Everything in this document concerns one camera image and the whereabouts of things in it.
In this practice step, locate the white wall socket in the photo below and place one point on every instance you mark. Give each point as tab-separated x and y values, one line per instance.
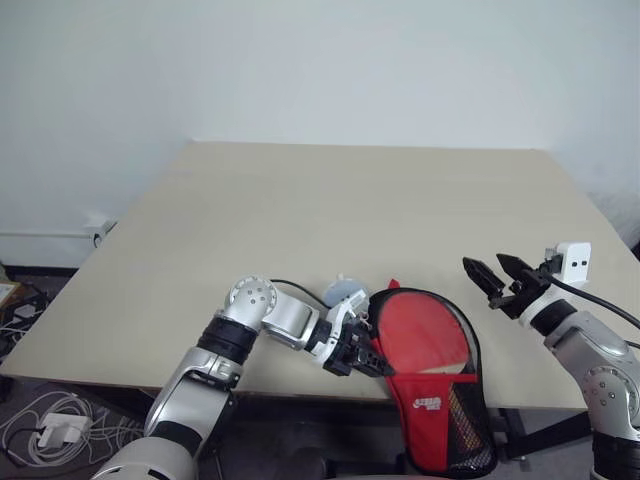
100	231

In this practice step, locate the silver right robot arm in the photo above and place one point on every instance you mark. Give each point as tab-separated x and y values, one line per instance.
590	340

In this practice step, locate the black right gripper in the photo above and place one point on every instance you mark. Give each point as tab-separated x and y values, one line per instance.
525	292

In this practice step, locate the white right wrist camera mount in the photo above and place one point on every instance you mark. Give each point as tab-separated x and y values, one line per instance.
575	260

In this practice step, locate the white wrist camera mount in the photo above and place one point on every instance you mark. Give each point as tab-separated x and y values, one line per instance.
575	260
341	312

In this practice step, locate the grey blue round object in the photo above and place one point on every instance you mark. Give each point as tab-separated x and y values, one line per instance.
340	291

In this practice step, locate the white power adapter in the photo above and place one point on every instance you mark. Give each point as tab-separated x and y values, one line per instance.
61	429

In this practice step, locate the cardboard box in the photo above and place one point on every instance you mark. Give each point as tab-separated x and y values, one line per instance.
7	295

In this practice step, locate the red black mesh paddle case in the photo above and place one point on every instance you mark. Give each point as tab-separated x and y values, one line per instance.
435	405

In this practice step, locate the black table frame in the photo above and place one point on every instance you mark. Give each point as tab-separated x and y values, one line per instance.
515	435

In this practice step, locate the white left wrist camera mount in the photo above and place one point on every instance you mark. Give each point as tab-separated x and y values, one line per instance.
341	312

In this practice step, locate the red table tennis paddle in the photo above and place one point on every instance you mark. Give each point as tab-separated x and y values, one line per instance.
415	330

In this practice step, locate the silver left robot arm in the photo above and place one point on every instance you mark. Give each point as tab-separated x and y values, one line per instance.
280	320

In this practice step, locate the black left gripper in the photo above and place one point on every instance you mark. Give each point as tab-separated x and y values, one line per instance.
345	356

